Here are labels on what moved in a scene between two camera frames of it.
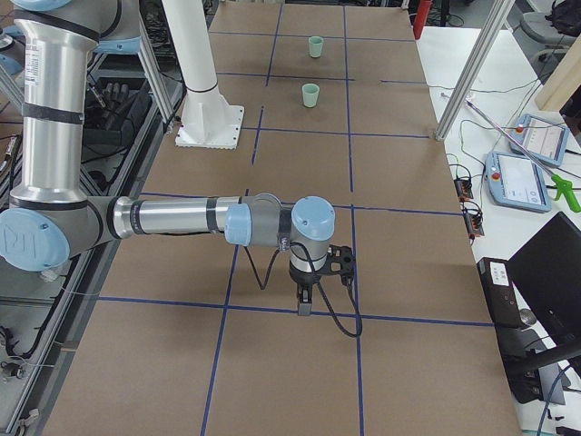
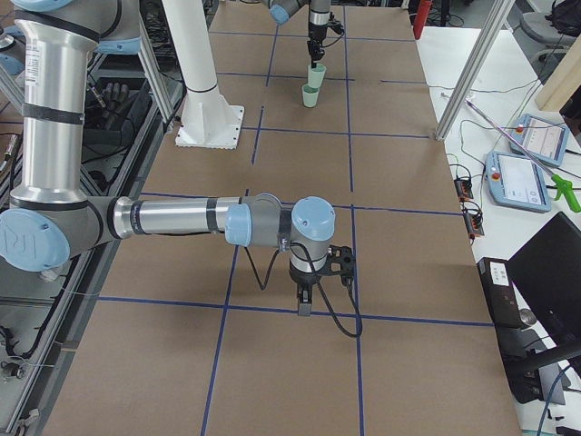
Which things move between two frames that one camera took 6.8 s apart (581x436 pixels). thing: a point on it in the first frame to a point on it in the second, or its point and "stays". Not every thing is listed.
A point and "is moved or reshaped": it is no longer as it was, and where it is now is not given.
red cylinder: [421, 17] stays
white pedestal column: [207, 120] stays
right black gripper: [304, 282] stays
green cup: [316, 45] is moved or reshaped
